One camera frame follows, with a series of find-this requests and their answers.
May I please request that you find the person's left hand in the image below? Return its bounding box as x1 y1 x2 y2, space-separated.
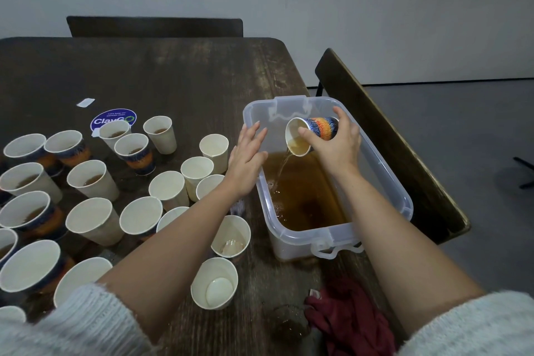
224 121 270 199

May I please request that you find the person's right hand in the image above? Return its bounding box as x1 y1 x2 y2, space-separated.
297 106 362 179

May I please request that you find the orange blue patterned paper cup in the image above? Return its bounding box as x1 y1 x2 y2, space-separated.
285 115 340 157

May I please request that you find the white paper cup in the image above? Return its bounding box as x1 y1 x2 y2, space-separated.
180 155 215 202
199 133 230 174

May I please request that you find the clear plastic storage bin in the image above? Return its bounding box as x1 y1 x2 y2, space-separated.
243 95 414 263

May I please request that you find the group of paper cups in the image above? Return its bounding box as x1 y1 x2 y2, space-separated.
0 115 230 323

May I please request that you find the person's left forearm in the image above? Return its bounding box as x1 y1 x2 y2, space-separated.
0 189 251 356

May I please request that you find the person's right forearm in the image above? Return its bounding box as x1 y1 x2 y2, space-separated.
338 166 534 356

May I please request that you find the dark wooden chair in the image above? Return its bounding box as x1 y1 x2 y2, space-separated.
66 16 245 39
314 48 472 245

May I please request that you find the dark wooden table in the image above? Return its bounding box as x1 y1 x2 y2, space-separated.
0 37 410 356

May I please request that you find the round blue sticker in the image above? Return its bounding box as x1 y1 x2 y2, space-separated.
90 108 138 136

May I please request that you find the dark red cloth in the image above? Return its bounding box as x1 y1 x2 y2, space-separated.
304 276 397 356

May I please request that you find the round white side table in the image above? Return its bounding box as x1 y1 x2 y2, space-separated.
513 155 534 190

